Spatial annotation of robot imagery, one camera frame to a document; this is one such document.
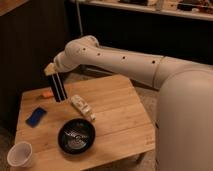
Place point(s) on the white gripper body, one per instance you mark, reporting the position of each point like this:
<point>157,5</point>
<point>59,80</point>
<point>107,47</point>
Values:
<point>60,64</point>

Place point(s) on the orange carrot toy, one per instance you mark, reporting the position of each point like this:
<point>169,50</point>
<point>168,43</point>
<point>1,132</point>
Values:
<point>47,95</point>

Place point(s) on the blue sponge block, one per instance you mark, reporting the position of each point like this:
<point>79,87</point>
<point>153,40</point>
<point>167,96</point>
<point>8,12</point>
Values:
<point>36,116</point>

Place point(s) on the wooden table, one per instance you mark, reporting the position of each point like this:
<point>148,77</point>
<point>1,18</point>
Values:
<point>123,127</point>

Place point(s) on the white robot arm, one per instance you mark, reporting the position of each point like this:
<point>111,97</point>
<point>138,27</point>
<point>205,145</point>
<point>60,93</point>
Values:
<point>184,123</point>

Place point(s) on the cluttered background shelf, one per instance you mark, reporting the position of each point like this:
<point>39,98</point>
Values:
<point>193,9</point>

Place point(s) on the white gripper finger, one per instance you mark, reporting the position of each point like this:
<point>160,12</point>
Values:
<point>50,69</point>

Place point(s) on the metal baseboard rail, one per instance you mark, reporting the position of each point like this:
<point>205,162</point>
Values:
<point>94,71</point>

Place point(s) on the black striped eraser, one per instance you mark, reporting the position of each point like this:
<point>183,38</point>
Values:
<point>57,87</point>

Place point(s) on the black round bowl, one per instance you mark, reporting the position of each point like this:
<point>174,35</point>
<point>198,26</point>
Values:
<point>76,136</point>

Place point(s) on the metal vertical pole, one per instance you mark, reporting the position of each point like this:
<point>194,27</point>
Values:
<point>79,18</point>

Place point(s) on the white tube bottle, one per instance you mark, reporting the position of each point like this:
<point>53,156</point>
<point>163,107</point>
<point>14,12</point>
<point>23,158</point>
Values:
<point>83,107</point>

